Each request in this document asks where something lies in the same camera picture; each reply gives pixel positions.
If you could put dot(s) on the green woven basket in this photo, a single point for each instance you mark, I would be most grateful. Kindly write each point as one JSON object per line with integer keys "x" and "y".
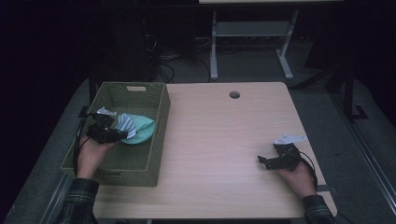
{"x": 130, "y": 161}

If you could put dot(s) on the white metal table frame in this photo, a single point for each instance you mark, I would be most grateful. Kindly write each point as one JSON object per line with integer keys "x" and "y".
{"x": 214, "y": 46}

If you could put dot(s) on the person's right hand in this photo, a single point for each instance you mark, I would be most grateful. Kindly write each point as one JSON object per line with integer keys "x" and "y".
{"x": 299, "y": 180}

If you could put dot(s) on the mint green garment striped lining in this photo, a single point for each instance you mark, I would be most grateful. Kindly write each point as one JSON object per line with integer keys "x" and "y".
{"x": 140, "y": 130}

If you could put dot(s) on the grey tape strip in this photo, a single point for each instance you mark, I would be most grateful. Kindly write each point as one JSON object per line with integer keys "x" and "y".
{"x": 327, "y": 188}

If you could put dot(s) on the black metal stand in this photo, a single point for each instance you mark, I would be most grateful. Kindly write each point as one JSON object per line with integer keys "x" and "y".
{"x": 350, "y": 93}

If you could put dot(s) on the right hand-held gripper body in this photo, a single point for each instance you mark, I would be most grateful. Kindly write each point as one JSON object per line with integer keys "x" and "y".
{"x": 288, "y": 155}

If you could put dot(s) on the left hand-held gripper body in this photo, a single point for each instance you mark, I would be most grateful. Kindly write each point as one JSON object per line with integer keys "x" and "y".
{"x": 101, "y": 132}

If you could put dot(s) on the aluminium floor rail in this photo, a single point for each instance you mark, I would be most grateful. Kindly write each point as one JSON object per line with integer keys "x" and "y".
{"x": 53, "y": 202}
{"x": 367, "y": 149}

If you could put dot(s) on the person's left hand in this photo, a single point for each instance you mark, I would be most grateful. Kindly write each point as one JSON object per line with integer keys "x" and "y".
{"x": 90, "y": 155}

